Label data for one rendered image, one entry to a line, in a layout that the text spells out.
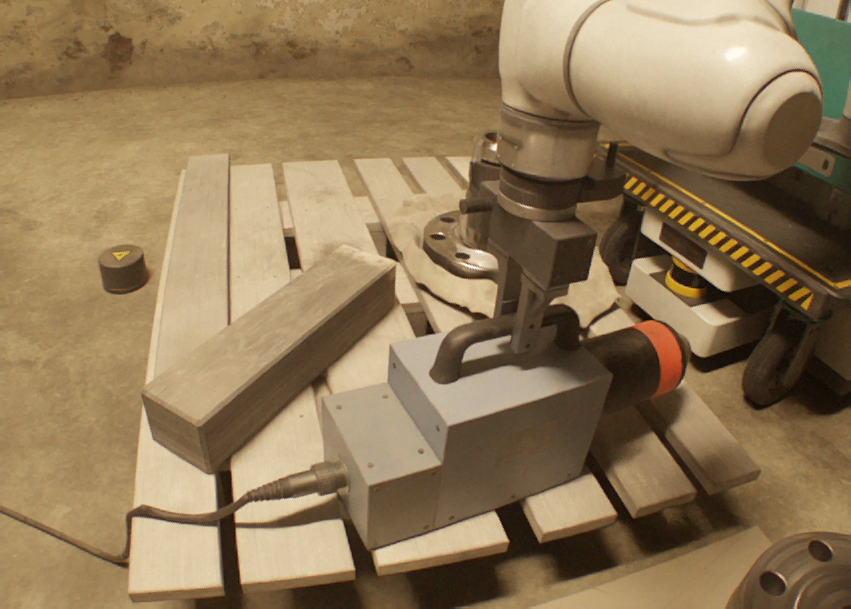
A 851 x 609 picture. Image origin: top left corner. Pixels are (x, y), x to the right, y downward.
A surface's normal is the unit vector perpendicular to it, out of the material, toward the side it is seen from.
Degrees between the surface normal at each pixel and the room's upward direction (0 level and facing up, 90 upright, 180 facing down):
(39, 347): 0
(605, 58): 80
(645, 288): 90
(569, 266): 90
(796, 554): 0
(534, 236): 90
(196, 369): 0
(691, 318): 90
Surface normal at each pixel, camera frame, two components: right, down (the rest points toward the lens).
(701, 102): -0.76, 0.29
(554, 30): -0.82, 0.00
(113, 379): 0.07, -0.85
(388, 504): 0.43, 0.50
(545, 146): -0.27, 0.48
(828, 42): -0.91, 0.15
